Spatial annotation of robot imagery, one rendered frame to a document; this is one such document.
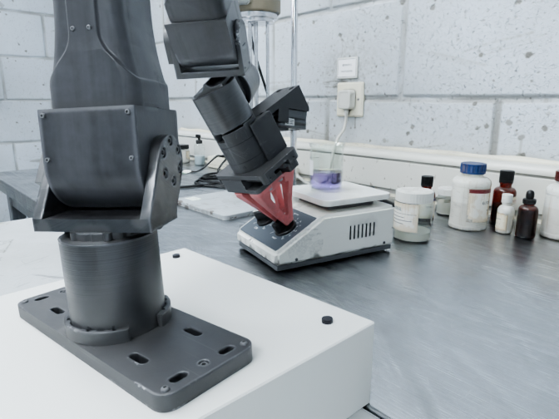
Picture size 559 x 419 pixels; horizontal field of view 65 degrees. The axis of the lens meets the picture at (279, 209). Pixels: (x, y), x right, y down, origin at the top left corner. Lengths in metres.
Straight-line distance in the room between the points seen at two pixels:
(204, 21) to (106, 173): 0.24
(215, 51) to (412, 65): 0.66
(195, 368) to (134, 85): 0.17
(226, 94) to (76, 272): 0.29
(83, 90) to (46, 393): 0.18
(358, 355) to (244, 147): 0.30
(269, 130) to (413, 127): 0.58
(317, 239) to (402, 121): 0.56
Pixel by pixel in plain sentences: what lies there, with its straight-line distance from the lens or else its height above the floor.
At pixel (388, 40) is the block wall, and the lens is 1.13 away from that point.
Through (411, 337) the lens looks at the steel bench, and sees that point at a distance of 0.45.
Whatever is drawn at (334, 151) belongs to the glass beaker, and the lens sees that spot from 0.64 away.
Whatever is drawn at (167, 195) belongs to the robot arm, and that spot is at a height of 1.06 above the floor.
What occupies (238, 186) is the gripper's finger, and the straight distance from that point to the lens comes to 0.56.
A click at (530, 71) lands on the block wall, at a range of 0.98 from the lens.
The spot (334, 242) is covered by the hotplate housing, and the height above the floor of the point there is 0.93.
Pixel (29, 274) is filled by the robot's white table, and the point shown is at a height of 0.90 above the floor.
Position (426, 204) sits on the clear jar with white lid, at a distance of 0.72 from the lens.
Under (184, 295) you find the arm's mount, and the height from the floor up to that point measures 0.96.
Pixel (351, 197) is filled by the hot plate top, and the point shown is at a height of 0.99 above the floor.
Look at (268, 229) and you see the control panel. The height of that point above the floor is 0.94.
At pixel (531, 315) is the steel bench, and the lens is 0.55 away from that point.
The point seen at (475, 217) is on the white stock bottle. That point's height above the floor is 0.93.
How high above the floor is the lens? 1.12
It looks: 14 degrees down
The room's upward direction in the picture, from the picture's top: straight up
